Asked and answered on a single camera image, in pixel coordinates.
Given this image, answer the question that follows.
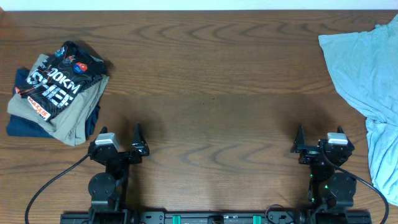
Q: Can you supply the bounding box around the light blue t-shirt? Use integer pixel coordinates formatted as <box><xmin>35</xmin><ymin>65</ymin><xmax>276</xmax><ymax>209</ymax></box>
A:
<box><xmin>318</xmin><ymin>17</ymin><xmax>397</xmax><ymax>205</ymax></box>

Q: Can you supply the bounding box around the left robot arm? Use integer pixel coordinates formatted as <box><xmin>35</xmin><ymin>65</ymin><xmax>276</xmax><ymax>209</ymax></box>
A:
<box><xmin>88</xmin><ymin>123</ymin><xmax>149</xmax><ymax>223</ymax></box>

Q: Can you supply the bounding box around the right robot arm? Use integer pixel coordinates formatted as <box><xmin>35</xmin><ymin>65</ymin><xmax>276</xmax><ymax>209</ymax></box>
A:
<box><xmin>290</xmin><ymin>125</ymin><xmax>356</xmax><ymax>223</ymax></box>

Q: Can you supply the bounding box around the khaki folded garment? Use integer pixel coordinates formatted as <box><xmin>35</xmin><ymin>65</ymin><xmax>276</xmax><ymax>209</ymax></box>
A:
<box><xmin>7</xmin><ymin>52</ymin><xmax>109</xmax><ymax>146</ymax></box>

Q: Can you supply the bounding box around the black printed folded shirt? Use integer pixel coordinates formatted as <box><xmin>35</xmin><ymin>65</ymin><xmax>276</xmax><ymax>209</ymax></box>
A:
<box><xmin>15</xmin><ymin>40</ymin><xmax>107</xmax><ymax>121</ymax></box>

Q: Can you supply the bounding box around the navy blue folded garment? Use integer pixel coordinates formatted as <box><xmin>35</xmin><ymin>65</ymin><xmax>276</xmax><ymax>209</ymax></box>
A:
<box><xmin>6</xmin><ymin>75</ymin><xmax>109</xmax><ymax>144</ymax></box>

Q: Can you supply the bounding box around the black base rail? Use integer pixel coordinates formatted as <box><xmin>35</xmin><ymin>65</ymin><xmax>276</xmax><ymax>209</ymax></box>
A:
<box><xmin>60</xmin><ymin>209</ymin><xmax>372</xmax><ymax>224</ymax></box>

